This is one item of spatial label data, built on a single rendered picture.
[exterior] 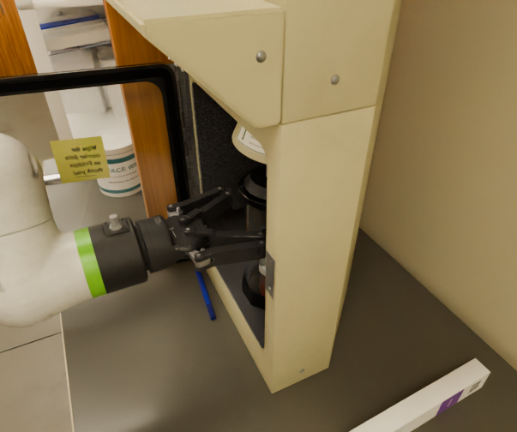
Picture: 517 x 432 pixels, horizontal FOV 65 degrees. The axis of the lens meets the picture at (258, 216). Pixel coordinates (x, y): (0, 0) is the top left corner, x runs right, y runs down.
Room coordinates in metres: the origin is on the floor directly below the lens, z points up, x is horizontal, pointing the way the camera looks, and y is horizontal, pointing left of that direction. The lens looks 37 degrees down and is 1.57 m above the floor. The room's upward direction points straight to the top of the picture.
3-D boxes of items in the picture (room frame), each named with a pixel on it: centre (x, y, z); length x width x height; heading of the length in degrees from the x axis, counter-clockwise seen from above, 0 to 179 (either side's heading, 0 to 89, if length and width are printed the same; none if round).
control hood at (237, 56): (0.47, 0.10, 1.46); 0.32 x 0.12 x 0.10; 26
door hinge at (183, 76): (0.63, 0.12, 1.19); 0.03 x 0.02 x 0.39; 26
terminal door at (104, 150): (0.58, 0.27, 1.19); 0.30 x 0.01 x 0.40; 108
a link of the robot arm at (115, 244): (0.41, 0.18, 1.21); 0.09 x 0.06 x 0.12; 27
